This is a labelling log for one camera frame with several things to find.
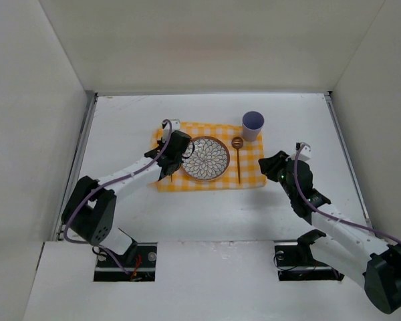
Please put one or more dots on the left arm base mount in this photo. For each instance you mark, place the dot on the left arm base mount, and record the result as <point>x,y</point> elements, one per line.
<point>138,266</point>

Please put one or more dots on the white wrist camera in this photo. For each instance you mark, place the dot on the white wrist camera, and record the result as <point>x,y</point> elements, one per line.
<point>302,151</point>
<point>169,126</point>

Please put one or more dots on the copper spoon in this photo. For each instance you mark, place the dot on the copper spoon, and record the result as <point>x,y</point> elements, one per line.
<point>237,143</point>

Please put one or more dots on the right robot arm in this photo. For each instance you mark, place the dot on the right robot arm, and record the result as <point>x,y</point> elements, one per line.
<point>370,258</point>

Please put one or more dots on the lilac plastic cup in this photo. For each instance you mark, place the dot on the lilac plastic cup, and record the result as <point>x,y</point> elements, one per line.
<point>252,123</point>

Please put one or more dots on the floral patterned ceramic plate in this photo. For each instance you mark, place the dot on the floral patterned ceramic plate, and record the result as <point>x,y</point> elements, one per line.
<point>209,161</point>

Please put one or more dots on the yellow white checkered cloth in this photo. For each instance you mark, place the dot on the yellow white checkered cloth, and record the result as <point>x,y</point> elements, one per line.
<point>251,152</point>

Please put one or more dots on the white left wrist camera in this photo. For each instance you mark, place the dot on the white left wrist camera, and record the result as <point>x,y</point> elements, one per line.
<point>169,126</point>

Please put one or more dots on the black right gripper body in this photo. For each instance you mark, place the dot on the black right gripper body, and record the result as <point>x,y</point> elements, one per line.
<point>271,164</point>

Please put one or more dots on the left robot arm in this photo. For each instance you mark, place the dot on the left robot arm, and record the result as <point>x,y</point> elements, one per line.
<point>88,216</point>

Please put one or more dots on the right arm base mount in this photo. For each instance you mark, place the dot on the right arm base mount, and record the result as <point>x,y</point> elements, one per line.
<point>295,263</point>

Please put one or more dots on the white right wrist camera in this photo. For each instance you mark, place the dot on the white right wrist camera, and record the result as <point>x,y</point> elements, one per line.
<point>302,151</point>

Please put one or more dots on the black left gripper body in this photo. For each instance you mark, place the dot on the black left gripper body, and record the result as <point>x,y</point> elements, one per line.
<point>170,164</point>

